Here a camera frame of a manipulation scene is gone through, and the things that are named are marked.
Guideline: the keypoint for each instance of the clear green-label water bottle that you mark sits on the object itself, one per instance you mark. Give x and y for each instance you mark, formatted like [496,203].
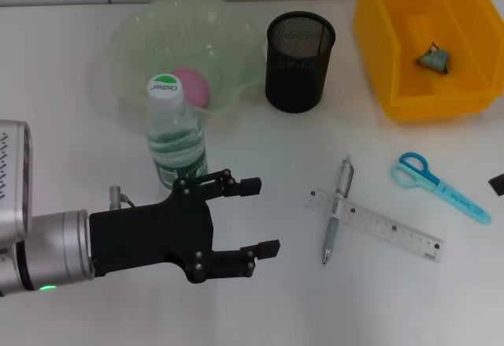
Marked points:
[177,137]

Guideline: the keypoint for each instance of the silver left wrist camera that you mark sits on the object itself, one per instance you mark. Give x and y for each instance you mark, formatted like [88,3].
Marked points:
[15,184]

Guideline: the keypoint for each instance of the teal plastic wrapper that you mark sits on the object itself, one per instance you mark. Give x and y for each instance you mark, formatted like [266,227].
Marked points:
[431,60]

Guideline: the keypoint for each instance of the blue scissors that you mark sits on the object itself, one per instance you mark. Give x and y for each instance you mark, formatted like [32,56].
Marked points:
[458,199]

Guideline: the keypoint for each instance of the transparent plastic ruler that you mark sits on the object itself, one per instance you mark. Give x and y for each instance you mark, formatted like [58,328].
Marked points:
[374,222]

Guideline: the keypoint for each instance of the yellow plastic bin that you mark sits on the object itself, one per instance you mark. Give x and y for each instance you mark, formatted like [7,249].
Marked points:
[393,66]

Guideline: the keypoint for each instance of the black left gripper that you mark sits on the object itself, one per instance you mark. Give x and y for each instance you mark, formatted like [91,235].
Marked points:
[149,235]

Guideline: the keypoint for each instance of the grey ballpoint pen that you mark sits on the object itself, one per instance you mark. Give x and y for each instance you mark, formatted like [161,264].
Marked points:
[330,235]

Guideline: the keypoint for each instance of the green glass fruit plate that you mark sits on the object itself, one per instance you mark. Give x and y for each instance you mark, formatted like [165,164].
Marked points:
[177,34]

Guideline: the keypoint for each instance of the black mesh pen holder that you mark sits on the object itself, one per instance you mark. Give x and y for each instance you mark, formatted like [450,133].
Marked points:
[295,74]

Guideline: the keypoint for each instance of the pink peach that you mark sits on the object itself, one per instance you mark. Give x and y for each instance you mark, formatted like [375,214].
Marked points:
[197,86]

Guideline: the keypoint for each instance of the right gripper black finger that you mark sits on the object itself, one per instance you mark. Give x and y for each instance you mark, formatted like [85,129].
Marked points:
[499,186]

